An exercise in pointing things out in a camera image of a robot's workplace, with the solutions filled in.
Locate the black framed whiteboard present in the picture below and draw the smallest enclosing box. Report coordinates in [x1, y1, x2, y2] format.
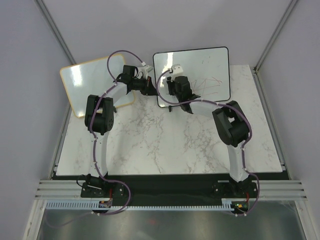
[153, 46, 231, 102]

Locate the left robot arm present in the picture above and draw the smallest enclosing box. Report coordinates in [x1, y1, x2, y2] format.
[80, 64, 157, 198]

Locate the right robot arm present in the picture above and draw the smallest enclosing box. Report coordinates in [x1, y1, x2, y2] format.
[166, 75, 260, 199]

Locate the wood framed whiteboard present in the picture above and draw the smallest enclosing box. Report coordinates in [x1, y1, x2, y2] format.
[59, 53, 136, 119]

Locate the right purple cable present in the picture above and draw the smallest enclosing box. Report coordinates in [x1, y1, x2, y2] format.
[155, 67, 261, 218]

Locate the purple cable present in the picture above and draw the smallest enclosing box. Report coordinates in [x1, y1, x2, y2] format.
[44, 50, 147, 229]
[155, 67, 261, 218]

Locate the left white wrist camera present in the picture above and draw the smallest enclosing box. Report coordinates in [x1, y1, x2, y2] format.
[139, 61, 153, 77]

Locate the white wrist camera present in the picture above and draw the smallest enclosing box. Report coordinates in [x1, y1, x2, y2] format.
[139, 61, 153, 77]
[169, 64, 184, 76]

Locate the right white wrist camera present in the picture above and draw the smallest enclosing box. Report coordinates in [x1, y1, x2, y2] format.
[169, 64, 184, 76]

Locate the right aluminium frame post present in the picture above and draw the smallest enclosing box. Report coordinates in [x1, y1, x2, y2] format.
[252, 0, 300, 75]

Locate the aluminium frame post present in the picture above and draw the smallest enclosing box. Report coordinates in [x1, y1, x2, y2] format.
[252, 0, 300, 75]
[34, 0, 76, 65]

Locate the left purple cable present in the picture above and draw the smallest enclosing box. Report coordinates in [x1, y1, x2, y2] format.
[44, 50, 147, 229]

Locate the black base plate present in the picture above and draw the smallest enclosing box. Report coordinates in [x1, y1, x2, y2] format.
[80, 173, 258, 207]

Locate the left aluminium frame post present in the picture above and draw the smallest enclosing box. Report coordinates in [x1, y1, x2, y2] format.
[34, 0, 76, 65]

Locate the aluminium front rail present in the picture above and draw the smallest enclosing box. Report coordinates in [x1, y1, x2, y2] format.
[33, 178, 308, 200]

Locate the white slotted cable duct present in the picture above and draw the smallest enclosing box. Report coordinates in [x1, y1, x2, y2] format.
[45, 199, 234, 211]

